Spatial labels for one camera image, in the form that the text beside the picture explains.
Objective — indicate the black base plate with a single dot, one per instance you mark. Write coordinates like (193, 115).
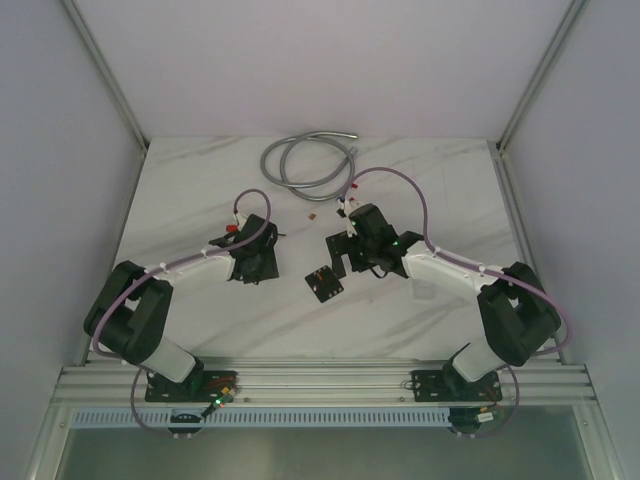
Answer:
(199, 387)
(430, 387)

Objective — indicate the red handled screwdriver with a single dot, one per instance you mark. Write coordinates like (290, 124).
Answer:
(231, 229)

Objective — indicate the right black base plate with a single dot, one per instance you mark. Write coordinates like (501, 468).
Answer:
(430, 387)

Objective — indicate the black fuse box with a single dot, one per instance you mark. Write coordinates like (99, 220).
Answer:
(324, 284)

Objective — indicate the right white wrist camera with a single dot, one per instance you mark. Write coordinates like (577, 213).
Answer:
(346, 207)

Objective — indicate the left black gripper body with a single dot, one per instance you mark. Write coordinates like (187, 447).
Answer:
(267, 262)

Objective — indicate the slotted cable duct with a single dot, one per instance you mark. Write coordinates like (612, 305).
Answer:
(262, 417)

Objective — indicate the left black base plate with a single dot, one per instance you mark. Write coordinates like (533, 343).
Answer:
(199, 387)

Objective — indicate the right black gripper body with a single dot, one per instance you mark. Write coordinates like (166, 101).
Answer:
(362, 258)

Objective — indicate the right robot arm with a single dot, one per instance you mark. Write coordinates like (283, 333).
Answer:
(516, 318)

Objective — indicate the clear fuse box cover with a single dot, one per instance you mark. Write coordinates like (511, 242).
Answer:
(422, 291)

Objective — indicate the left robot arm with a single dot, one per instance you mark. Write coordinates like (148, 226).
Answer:
(129, 316)

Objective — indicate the aluminium mounting rail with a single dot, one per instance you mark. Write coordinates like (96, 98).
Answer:
(325, 382)

